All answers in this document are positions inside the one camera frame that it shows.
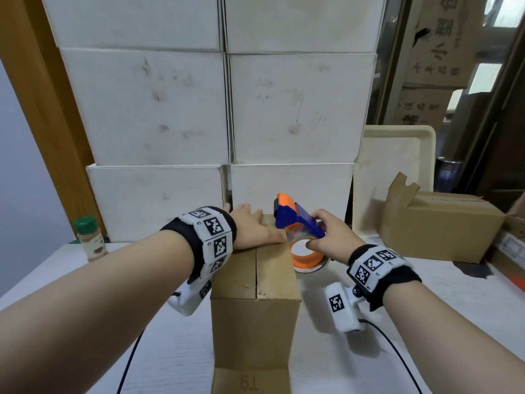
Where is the person's right hand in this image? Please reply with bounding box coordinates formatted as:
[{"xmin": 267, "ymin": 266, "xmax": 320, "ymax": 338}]
[{"xmin": 307, "ymin": 209, "xmax": 366, "ymax": 265}]

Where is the person's left hand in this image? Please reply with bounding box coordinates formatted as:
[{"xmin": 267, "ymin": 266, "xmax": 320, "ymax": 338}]
[{"xmin": 223, "ymin": 203, "xmax": 288, "ymax": 251}]

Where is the orange and blue tape dispenser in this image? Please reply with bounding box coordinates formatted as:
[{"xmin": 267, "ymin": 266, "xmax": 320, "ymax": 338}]
[{"xmin": 274, "ymin": 193, "xmax": 331, "ymax": 274}]

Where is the tall brown cardboard box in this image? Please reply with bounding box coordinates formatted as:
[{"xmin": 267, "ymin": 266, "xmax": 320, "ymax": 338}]
[{"xmin": 210, "ymin": 214, "xmax": 302, "ymax": 394}]

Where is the person's right forearm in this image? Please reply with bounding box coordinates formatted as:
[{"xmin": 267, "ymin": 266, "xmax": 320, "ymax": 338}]
[{"xmin": 381, "ymin": 281, "xmax": 525, "ymax": 394}]

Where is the person's left forearm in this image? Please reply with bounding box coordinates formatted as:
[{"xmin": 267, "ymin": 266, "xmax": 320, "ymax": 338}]
[{"xmin": 0, "ymin": 230, "xmax": 194, "ymax": 394}]

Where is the left wristband with marker tiles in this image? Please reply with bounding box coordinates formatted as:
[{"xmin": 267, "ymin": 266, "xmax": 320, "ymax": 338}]
[{"xmin": 160, "ymin": 206, "xmax": 238, "ymax": 284}]

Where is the wristband with marker tiles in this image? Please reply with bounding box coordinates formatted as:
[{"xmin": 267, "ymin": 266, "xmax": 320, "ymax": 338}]
[
  {"xmin": 346, "ymin": 244, "xmax": 422, "ymax": 312},
  {"xmin": 160, "ymin": 206, "xmax": 238, "ymax": 284}
]

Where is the right wristband with marker tiles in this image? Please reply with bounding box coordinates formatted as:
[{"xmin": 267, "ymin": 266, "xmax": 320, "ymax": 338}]
[{"xmin": 346, "ymin": 244, "xmax": 422, "ymax": 312}]

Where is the stack of white boxes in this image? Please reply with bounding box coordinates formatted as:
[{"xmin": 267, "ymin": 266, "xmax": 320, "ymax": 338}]
[{"xmin": 41, "ymin": 0, "xmax": 389, "ymax": 243}]

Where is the cream plastic tray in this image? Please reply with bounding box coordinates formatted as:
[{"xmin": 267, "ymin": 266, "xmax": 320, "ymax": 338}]
[{"xmin": 352, "ymin": 125, "xmax": 436, "ymax": 239}]

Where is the open brown cardboard box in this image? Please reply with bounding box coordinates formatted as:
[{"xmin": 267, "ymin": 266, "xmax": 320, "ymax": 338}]
[{"xmin": 379, "ymin": 172, "xmax": 506, "ymax": 264}]

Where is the spice jar with green lid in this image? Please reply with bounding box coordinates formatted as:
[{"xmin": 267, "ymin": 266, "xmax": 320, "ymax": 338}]
[{"xmin": 73, "ymin": 216, "xmax": 109, "ymax": 262}]

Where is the dark metal can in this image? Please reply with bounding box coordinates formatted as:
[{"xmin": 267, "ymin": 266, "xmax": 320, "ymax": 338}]
[{"xmin": 433, "ymin": 157, "xmax": 463, "ymax": 193}]

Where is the small printed cardboard carton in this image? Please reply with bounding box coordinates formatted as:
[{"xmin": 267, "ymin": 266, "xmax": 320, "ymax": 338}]
[{"xmin": 393, "ymin": 88, "xmax": 457, "ymax": 128}]

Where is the cardboard box with white label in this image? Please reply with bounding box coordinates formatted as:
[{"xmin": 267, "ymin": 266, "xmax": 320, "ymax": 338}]
[{"xmin": 486, "ymin": 192, "xmax": 525, "ymax": 292}]

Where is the large printed cardboard carton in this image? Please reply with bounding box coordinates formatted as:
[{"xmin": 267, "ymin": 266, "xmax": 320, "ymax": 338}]
[{"xmin": 404, "ymin": 0, "xmax": 489, "ymax": 89}]

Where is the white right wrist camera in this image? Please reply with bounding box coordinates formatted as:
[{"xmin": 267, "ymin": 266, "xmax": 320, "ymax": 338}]
[{"xmin": 325, "ymin": 282, "xmax": 364, "ymax": 334}]

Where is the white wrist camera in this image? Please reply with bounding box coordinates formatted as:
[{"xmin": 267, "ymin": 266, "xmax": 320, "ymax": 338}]
[
  {"xmin": 167, "ymin": 278, "xmax": 214, "ymax": 317},
  {"xmin": 325, "ymin": 282, "xmax": 364, "ymax": 334}
]

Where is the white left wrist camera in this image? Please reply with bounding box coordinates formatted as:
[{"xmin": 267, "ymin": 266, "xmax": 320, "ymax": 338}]
[{"xmin": 167, "ymin": 278, "xmax": 214, "ymax": 317}]

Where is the black right camera cable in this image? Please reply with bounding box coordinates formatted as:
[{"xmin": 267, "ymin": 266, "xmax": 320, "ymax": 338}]
[{"xmin": 358, "ymin": 318, "xmax": 424, "ymax": 394}]

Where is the black camera cable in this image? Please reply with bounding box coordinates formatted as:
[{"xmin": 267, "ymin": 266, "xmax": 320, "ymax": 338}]
[
  {"xmin": 116, "ymin": 330, "xmax": 147, "ymax": 394},
  {"xmin": 358, "ymin": 318, "xmax": 424, "ymax": 394}
]

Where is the black left camera cable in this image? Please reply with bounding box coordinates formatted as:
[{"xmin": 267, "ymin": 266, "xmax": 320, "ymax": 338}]
[{"xmin": 116, "ymin": 330, "xmax": 147, "ymax": 394}]

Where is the brown wooden door frame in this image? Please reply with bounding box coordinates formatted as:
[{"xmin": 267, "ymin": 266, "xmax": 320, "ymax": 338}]
[{"xmin": 0, "ymin": 0, "xmax": 108, "ymax": 238}]

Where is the dark metal door frame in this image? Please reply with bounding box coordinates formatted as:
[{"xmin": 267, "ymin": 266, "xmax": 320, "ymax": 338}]
[{"xmin": 454, "ymin": 20, "xmax": 525, "ymax": 201}]

